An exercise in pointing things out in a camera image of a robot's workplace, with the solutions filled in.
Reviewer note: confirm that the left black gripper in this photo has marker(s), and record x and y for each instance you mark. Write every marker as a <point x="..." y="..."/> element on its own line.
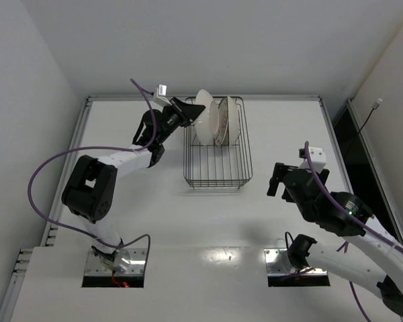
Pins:
<point x="180" y="111"/>

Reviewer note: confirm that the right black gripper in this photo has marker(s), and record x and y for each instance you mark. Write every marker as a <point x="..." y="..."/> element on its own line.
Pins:
<point x="283" y="181"/>

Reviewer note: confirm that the floral orange-rim plate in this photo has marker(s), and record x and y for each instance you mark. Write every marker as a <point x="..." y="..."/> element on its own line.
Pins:
<point x="206" y="125"/>
<point x="233" y="121"/>

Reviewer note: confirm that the sunburst pattern grey-rim plate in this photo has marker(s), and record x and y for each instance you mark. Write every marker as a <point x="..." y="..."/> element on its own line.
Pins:
<point x="223" y="122"/>

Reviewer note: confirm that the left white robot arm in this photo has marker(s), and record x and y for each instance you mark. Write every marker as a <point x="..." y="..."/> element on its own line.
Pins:
<point x="89" y="191"/>

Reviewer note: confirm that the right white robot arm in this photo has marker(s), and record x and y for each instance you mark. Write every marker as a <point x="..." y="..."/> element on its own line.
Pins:
<point x="373" y="259"/>

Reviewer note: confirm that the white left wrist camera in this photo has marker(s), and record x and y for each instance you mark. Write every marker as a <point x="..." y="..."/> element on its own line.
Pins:
<point x="160" y="96"/>

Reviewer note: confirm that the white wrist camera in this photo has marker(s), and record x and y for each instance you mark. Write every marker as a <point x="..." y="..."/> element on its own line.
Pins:
<point x="160" y="96"/>
<point x="317" y="156"/>

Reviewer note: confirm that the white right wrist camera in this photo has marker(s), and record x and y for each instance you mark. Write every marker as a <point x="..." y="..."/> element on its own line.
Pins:
<point x="317" y="156"/>

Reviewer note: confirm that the grey wire dish rack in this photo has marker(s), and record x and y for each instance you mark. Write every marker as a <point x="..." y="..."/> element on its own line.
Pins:
<point x="225" y="167"/>

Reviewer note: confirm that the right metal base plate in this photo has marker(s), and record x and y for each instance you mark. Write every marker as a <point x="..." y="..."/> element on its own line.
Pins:
<point x="278" y="265"/>

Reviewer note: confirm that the metal base plate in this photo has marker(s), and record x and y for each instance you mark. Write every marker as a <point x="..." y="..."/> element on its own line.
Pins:
<point x="278" y="265"/>
<point x="134" y="261"/>

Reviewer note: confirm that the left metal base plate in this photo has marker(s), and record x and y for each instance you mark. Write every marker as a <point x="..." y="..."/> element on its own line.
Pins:
<point x="134" y="261"/>

